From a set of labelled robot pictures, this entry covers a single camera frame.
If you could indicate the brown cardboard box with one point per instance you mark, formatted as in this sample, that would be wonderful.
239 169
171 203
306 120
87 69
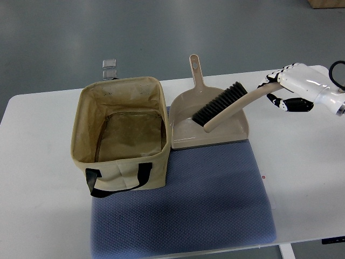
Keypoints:
326 4

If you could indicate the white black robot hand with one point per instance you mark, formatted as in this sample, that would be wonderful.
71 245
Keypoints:
311 86

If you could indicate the beige hand broom black bristles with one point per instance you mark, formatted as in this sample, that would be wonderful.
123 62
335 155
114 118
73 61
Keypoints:
229 108

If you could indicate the black table control panel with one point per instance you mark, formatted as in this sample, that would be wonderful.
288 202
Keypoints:
333 240

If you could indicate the blue textured mat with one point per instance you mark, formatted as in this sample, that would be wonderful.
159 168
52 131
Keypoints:
214 198

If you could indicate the yellow fabric bag black handles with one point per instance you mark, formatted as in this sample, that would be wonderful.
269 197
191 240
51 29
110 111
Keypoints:
121 137

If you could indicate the white table leg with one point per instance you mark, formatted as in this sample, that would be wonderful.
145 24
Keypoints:
286 251

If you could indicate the beige plastic dustpan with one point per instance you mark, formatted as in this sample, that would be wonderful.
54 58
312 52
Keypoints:
192 109

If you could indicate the upper metal floor plate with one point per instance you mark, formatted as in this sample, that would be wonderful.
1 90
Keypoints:
108 63

